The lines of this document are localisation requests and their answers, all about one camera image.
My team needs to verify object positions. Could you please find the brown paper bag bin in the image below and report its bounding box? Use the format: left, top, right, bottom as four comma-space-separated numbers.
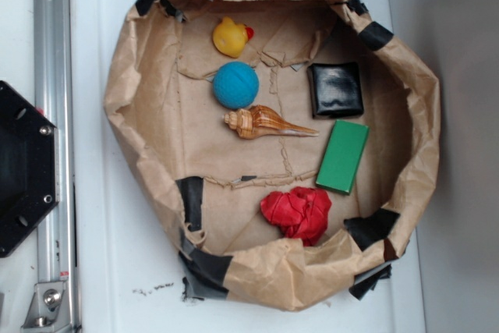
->
104, 0, 441, 311

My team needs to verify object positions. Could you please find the green rectangular box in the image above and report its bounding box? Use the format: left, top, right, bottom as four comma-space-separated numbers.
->
316, 120, 370, 195

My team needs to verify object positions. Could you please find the aluminium extrusion rail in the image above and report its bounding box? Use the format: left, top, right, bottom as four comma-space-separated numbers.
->
34, 0, 82, 332

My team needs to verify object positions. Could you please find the metal corner bracket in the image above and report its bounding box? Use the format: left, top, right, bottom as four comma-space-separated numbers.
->
20, 281, 73, 333

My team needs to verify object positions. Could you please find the black box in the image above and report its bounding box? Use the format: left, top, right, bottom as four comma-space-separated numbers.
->
307, 62, 364, 119

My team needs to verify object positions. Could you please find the brown spiral seashell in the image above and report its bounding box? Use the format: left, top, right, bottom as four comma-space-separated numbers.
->
223, 105, 320, 140

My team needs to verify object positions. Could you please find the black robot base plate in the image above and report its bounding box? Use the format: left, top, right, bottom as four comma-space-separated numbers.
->
1, 81, 58, 258

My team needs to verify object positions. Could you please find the yellow rubber duck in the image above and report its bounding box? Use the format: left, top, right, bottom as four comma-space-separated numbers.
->
212, 16, 254, 58

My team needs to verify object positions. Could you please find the red crumpled paper ball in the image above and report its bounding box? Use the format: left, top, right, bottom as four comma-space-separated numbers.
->
260, 187, 332, 246

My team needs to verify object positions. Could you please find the blue textured ball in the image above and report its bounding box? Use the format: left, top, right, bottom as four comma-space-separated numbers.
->
213, 62, 259, 109

